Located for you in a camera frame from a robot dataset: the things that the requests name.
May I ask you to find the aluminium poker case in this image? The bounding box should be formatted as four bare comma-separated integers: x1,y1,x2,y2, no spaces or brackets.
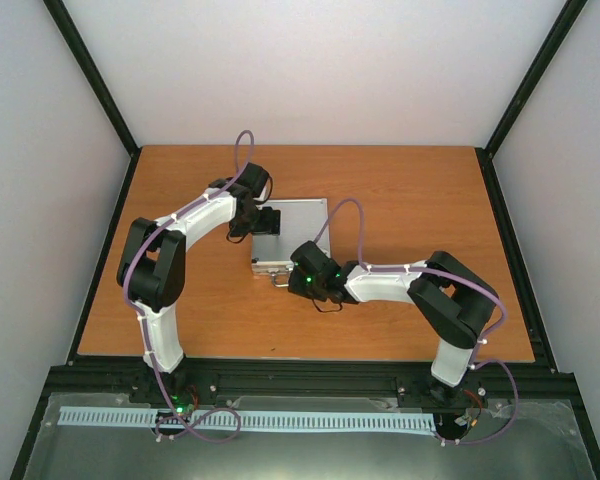
251,198,329,288

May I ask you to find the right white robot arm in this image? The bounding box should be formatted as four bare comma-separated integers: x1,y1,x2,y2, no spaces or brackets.
287,241,506,405

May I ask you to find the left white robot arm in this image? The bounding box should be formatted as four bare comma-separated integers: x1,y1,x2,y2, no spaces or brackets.
116,163,281,403

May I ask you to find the black aluminium frame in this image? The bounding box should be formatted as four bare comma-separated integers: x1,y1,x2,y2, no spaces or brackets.
11,1,600,479

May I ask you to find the light blue cable duct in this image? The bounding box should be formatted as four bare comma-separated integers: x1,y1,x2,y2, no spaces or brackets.
57,406,436,435

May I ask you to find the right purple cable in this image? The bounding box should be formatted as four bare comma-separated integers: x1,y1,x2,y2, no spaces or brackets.
312,197,520,447

